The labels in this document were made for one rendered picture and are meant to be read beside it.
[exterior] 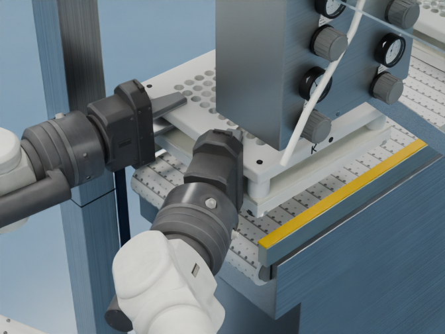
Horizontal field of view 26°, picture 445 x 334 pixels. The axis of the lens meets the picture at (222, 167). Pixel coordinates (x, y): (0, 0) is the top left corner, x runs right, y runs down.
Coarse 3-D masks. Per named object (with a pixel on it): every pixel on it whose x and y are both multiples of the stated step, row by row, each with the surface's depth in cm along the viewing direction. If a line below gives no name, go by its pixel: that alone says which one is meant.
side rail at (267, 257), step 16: (416, 160) 134; (384, 176) 130; (400, 176) 133; (368, 192) 129; (336, 208) 125; (352, 208) 128; (304, 224) 121; (320, 224) 124; (288, 240) 120; (304, 240) 123; (272, 256) 119
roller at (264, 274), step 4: (260, 268) 123; (264, 268) 122; (268, 268) 123; (260, 272) 122; (264, 272) 122; (268, 272) 123; (260, 276) 123; (264, 276) 123; (268, 276) 123; (264, 280) 123; (268, 280) 124
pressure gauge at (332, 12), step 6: (318, 0) 95; (324, 0) 95; (330, 0) 95; (318, 6) 96; (324, 6) 95; (330, 6) 96; (336, 6) 97; (342, 6) 97; (318, 12) 96; (324, 12) 96; (330, 12) 96; (336, 12) 97; (330, 18) 97
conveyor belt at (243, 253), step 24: (432, 72) 155; (408, 96) 150; (432, 96) 150; (432, 120) 145; (384, 144) 140; (144, 168) 136; (168, 168) 136; (360, 168) 136; (144, 192) 135; (168, 192) 132; (312, 192) 132; (240, 216) 128; (264, 216) 128; (288, 216) 128; (240, 240) 124; (240, 264) 124
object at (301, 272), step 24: (432, 168) 139; (384, 192) 133; (408, 192) 137; (432, 192) 143; (144, 216) 143; (360, 216) 131; (384, 216) 136; (408, 216) 141; (312, 240) 126; (336, 240) 129; (360, 240) 134; (384, 240) 139; (288, 264) 123; (312, 264) 128; (336, 264) 132; (240, 288) 131; (264, 288) 126; (288, 288) 126; (312, 288) 131
